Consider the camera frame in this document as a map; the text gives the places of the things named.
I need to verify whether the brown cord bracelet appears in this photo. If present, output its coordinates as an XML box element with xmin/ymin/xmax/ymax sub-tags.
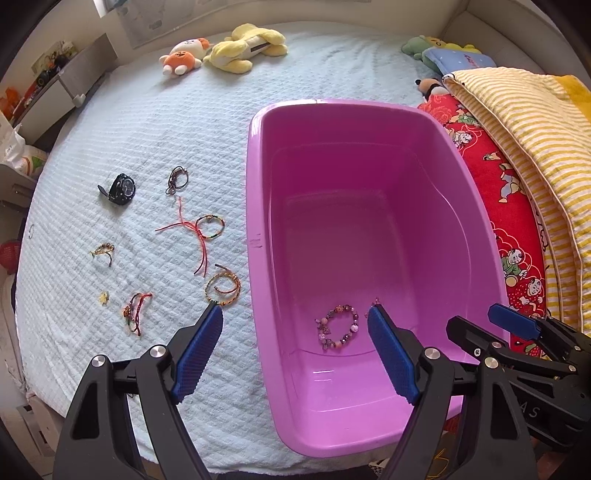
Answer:
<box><xmin>165</xmin><ymin>165</ymin><xmax>190</xmax><ymax>195</ymax></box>

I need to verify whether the pale printed wall hanging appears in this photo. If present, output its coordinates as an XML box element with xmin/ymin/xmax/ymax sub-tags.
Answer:
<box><xmin>115</xmin><ymin>0</ymin><xmax>179</xmax><ymax>47</ymax></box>

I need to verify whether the red basket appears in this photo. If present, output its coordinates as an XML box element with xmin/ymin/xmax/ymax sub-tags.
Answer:
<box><xmin>0</xmin><ymin>239</ymin><xmax>22</xmax><ymax>276</ymax></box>

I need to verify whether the orange and white plush toy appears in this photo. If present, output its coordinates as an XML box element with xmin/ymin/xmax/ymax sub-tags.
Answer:
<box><xmin>159</xmin><ymin>37</ymin><xmax>213</xmax><ymax>80</ymax></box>

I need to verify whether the red printed blanket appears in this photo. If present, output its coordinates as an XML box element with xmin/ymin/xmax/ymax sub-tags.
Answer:
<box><xmin>417</xmin><ymin>92</ymin><xmax>550</xmax><ymax>357</ymax></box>

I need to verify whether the light blue bedspread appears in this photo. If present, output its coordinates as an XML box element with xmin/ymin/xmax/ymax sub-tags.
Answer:
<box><xmin>14</xmin><ymin>21</ymin><xmax>462</xmax><ymax>476</ymax></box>

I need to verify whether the cardboard box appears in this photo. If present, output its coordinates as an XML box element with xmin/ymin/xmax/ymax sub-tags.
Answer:
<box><xmin>16</xmin><ymin>396</ymin><xmax>64</xmax><ymax>458</ymax></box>

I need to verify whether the blue plush pillow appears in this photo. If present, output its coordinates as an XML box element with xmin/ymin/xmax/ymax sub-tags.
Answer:
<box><xmin>422</xmin><ymin>45</ymin><xmax>498</xmax><ymax>77</ymax></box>

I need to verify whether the black wrist watch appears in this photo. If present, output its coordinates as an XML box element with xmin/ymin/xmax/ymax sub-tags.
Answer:
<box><xmin>97</xmin><ymin>172</ymin><xmax>136</xmax><ymax>206</ymax></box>

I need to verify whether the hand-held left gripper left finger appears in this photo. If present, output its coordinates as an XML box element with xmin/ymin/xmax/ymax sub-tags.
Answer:
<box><xmin>53</xmin><ymin>302</ymin><xmax>225</xmax><ymax>480</ymax></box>

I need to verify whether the yellow bear plush toy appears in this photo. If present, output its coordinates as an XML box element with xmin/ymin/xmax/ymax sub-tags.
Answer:
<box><xmin>433</xmin><ymin>35</ymin><xmax>476</xmax><ymax>53</ymax></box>

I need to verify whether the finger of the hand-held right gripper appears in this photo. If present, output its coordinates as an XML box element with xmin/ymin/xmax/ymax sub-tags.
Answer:
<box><xmin>488</xmin><ymin>303</ymin><xmax>591</xmax><ymax>366</ymax></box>
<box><xmin>446</xmin><ymin>315</ymin><xmax>570</xmax><ymax>376</ymax></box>

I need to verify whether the white plastic bag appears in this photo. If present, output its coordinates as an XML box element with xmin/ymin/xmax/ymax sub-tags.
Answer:
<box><xmin>0</xmin><ymin>111</ymin><xmax>49</xmax><ymax>176</ymax></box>

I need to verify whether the green plush toy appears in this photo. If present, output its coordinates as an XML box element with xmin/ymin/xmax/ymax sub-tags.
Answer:
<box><xmin>400</xmin><ymin>35</ymin><xmax>440</xmax><ymax>60</ymax></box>

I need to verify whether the red string bracelet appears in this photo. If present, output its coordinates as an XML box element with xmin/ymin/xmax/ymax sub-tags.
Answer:
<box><xmin>155</xmin><ymin>196</ymin><xmax>226</xmax><ymax>278</ymax></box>

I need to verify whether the orange container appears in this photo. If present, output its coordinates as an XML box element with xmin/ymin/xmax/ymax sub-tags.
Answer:
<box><xmin>0</xmin><ymin>87</ymin><xmax>24</xmax><ymax>116</ymax></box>

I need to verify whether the pink plastic basin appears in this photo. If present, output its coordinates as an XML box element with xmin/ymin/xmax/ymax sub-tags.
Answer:
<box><xmin>246</xmin><ymin>98</ymin><xmax>511</xmax><ymax>456</ymax></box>

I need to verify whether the red braided bracelet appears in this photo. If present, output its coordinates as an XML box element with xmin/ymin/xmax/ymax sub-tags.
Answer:
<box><xmin>122</xmin><ymin>292</ymin><xmax>153</xmax><ymax>340</ymax></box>

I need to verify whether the gold charm bracelet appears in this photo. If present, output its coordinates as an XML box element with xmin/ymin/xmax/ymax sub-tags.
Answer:
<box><xmin>90</xmin><ymin>243</ymin><xmax>115</xmax><ymax>268</ymax></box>

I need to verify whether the yellow towel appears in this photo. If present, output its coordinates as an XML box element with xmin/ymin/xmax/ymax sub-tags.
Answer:
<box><xmin>551</xmin><ymin>73</ymin><xmax>591</xmax><ymax>112</ymax></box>

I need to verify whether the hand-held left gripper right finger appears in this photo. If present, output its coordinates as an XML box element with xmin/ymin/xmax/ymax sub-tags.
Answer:
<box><xmin>367</xmin><ymin>305</ymin><xmax>537</xmax><ymax>480</ymax></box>

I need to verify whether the pink beaded bracelet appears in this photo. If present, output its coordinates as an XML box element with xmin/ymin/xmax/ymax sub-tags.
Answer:
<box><xmin>316</xmin><ymin>304</ymin><xmax>360</xmax><ymax>353</ymax></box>

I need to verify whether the yellow striped blanket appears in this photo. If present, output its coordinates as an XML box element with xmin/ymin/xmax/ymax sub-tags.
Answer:
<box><xmin>442</xmin><ymin>68</ymin><xmax>591</xmax><ymax>331</ymax></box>

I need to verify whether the grey bedside cabinet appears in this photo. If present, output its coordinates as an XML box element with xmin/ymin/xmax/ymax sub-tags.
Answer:
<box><xmin>9</xmin><ymin>32</ymin><xmax>119</xmax><ymax>139</ymax></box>

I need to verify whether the black and orange plush toy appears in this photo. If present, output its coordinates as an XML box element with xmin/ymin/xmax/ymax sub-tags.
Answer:
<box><xmin>414</xmin><ymin>77</ymin><xmax>449</xmax><ymax>100</ymax></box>

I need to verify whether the multicolour braided bracelet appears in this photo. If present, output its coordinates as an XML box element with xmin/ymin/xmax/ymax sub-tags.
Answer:
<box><xmin>204</xmin><ymin>263</ymin><xmax>242</xmax><ymax>306</ymax></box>

